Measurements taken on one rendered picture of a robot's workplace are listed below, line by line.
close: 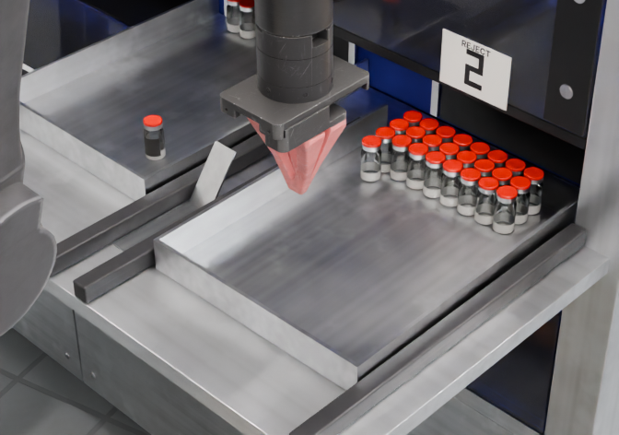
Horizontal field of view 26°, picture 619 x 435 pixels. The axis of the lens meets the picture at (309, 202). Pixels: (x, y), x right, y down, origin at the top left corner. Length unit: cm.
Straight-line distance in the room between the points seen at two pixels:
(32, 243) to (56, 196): 68
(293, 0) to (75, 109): 65
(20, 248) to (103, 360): 152
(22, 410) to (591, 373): 128
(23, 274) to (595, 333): 78
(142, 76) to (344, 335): 52
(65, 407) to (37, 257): 170
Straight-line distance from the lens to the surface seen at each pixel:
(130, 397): 225
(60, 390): 249
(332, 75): 100
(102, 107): 156
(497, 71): 133
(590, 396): 146
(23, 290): 77
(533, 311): 127
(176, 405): 213
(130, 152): 147
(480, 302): 124
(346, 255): 131
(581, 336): 142
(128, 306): 127
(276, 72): 98
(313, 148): 101
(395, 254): 132
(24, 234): 73
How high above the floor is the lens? 169
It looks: 36 degrees down
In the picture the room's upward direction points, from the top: straight up
